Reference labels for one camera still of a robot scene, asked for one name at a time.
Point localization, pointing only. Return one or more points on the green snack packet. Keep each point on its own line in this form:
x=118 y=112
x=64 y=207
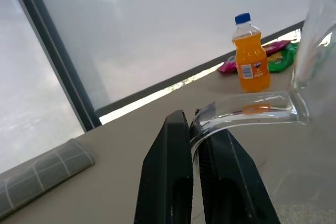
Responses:
x=282 y=58

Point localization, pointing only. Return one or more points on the grey checked cloth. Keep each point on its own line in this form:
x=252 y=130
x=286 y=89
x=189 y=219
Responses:
x=39 y=171

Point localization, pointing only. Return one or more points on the orange soda bottle blue cap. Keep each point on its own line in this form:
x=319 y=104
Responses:
x=250 y=58

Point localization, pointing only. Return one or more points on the clear glass mug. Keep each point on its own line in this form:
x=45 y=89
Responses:
x=312 y=82

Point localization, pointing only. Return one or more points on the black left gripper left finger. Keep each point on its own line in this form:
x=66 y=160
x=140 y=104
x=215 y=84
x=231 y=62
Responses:
x=165 y=171

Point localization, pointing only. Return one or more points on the dark window frame post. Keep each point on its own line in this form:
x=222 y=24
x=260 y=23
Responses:
x=50 y=48

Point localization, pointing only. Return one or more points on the pink snack packet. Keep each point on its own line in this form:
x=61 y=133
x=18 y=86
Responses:
x=231 y=64

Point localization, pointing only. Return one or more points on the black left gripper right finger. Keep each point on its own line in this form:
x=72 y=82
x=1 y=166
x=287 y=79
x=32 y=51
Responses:
x=231 y=182

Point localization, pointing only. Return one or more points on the white roller blind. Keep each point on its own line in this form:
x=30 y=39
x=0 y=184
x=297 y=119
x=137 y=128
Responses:
x=162 y=30

